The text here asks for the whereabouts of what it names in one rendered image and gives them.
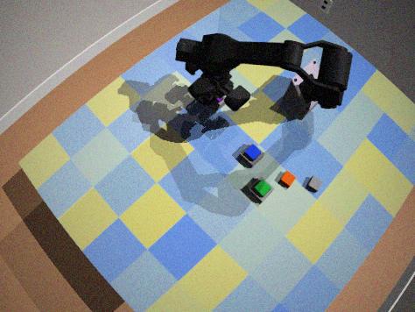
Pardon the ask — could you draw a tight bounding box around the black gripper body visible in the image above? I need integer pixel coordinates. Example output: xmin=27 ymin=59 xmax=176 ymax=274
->
xmin=185 ymin=62 xmax=250 ymax=111

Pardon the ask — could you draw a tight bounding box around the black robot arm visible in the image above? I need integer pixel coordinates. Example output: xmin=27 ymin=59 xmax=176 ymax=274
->
xmin=175 ymin=33 xmax=353 ymax=109

